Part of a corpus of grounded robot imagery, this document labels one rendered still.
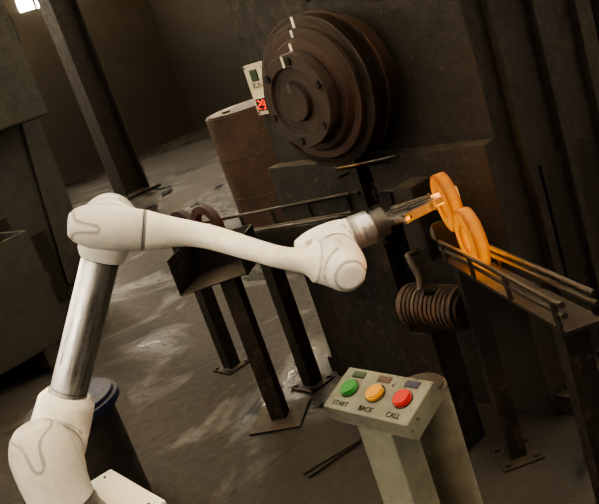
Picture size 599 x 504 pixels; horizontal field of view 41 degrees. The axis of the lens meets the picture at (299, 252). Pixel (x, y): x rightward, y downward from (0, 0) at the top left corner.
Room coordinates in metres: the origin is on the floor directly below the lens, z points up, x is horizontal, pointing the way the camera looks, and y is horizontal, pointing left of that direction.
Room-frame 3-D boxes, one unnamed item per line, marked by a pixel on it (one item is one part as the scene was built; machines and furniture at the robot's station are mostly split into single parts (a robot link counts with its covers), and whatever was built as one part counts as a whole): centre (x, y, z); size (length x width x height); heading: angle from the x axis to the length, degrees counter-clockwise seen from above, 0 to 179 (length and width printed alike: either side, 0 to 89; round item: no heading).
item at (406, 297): (2.12, -0.32, 0.27); 0.22 x 0.13 x 0.53; 37
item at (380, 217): (1.99, -0.25, 0.80); 0.09 x 0.08 x 0.07; 92
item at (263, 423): (2.72, 0.28, 0.36); 0.26 x 0.20 x 0.72; 72
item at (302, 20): (2.47, -0.23, 1.11); 0.47 x 0.06 x 0.47; 37
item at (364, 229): (1.98, -0.17, 0.79); 0.09 x 0.06 x 0.09; 2
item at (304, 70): (2.41, -0.15, 1.11); 0.28 x 0.06 x 0.28; 37
